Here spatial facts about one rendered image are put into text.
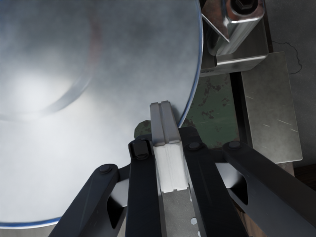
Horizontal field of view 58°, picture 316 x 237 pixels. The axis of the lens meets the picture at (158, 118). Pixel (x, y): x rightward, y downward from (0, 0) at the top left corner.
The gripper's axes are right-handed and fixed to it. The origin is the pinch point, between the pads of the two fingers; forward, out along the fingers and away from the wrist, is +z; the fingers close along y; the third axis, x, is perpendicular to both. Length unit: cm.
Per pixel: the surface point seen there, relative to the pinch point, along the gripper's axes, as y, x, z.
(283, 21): 49, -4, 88
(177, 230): -1, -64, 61
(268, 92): 13.7, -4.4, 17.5
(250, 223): 15, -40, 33
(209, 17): 4.9, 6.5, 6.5
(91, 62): -4.7, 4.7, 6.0
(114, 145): -4.0, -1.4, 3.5
